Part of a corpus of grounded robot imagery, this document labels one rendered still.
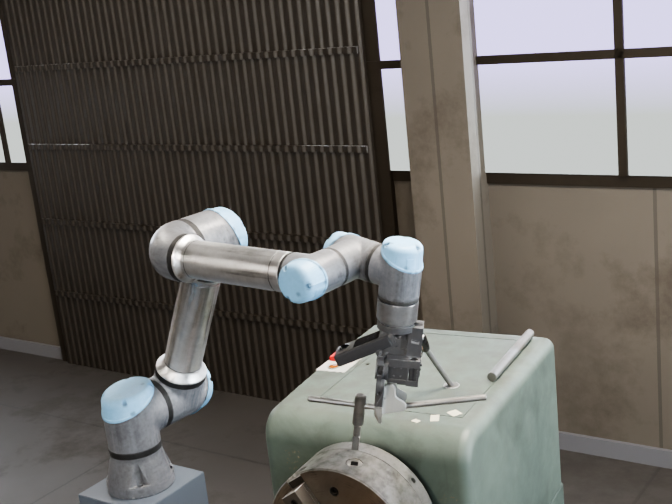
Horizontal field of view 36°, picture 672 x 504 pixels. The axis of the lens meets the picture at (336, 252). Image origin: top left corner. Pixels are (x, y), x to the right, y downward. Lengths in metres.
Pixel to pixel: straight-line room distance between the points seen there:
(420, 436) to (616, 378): 2.55
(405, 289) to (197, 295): 0.55
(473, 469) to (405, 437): 0.15
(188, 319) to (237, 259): 0.38
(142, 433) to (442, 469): 0.66
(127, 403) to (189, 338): 0.19
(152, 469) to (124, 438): 0.10
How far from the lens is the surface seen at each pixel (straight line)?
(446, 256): 4.58
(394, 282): 1.84
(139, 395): 2.29
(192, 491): 2.40
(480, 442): 2.13
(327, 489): 2.06
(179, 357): 2.32
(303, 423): 2.24
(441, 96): 4.42
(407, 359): 1.91
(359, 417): 1.99
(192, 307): 2.23
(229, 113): 5.23
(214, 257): 1.95
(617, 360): 4.57
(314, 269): 1.79
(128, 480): 2.34
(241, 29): 5.11
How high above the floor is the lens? 2.15
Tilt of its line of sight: 15 degrees down
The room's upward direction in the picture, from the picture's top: 6 degrees counter-clockwise
